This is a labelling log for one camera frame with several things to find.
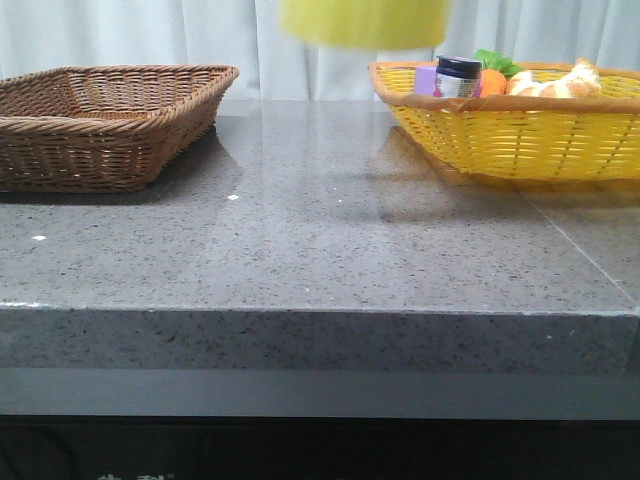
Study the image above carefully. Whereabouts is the orange toy carrot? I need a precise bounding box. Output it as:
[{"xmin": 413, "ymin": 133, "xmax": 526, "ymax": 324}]
[{"xmin": 474, "ymin": 49, "xmax": 524, "ymax": 98}]

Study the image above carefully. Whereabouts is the white curtain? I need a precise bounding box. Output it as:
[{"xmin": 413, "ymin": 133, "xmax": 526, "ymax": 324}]
[{"xmin": 1, "ymin": 1, "xmax": 639, "ymax": 101}]

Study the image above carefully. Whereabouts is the toy bread croissant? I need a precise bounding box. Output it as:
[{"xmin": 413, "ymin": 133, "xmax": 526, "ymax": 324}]
[{"xmin": 506, "ymin": 58, "xmax": 602, "ymax": 99}]

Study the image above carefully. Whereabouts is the brown wicker basket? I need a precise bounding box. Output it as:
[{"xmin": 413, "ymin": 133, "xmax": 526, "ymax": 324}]
[{"xmin": 1, "ymin": 64, "xmax": 239, "ymax": 193}]

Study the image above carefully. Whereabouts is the purple box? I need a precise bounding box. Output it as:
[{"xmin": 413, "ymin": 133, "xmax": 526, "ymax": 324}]
[{"xmin": 413, "ymin": 65, "xmax": 437, "ymax": 96}]

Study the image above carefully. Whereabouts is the yellow woven basket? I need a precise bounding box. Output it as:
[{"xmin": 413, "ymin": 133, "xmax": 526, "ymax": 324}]
[{"xmin": 369, "ymin": 61, "xmax": 639, "ymax": 182}]

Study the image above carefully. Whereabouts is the dark-lidded small jar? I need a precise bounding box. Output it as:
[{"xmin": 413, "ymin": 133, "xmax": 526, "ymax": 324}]
[{"xmin": 434, "ymin": 55, "xmax": 483, "ymax": 98}]

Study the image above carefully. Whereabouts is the yellow tape roll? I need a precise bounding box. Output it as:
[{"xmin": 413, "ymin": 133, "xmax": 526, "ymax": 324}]
[{"xmin": 279, "ymin": 0, "xmax": 452, "ymax": 50}]

